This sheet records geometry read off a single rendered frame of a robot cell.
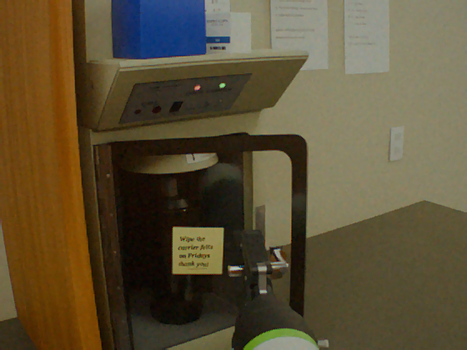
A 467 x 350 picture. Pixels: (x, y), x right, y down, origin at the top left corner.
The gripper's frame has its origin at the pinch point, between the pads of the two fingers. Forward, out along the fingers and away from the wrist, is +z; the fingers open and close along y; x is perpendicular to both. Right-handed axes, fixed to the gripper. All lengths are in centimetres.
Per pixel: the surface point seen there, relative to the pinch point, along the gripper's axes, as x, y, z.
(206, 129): 4.3, 18.4, 14.4
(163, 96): 11.0, 25.5, 2.8
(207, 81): 4.7, 27.2, 4.2
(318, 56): -33, 26, 83
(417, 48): -74, 29, 105
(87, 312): 23.1, -2.8, -5.8
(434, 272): -55, -26, 45
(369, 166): -53, -9, 94
